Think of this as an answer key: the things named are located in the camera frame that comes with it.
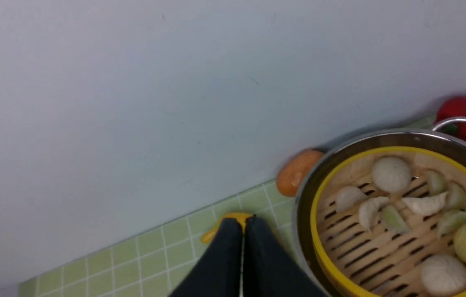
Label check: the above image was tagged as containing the green dumpling back right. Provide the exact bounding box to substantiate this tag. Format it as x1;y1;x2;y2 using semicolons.
444;181;466;211

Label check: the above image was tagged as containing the white round steamed bun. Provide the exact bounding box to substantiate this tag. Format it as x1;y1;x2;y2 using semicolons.
371;156;412;193

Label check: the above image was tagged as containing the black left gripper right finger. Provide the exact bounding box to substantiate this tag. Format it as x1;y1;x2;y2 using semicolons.
243;216;325;297

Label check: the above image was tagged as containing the pinkish white dumpling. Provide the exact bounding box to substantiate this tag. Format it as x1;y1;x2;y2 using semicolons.
334;186;368;214

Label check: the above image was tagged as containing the yellow rimmed bamboo steamer basket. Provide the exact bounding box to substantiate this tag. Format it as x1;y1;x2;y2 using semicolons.
310;146;466;297

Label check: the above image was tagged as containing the white pleated dumpling centre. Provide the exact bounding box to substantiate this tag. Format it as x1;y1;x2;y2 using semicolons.
401;191;449;217

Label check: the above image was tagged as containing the stainless steel pot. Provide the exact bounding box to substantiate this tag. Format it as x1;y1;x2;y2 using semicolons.
292;117;466;297

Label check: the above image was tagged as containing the yellow plastic banana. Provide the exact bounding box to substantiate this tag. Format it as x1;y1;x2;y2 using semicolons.
201;212;257;244

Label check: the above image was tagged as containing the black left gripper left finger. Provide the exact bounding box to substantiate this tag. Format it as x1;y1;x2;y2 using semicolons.
170;219;244;297

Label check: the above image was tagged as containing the white bun near gripper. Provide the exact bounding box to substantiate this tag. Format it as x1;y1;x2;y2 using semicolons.
420;254;466;297

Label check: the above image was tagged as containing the white dumpling left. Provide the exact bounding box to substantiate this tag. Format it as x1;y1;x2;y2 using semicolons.
358;197;390;233

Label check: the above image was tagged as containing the green dumpling back left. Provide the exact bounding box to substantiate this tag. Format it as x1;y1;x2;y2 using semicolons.
425;170;448;196

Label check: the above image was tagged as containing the orange toy fruit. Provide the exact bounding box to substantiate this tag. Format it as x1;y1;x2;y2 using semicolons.
276;150;324;197

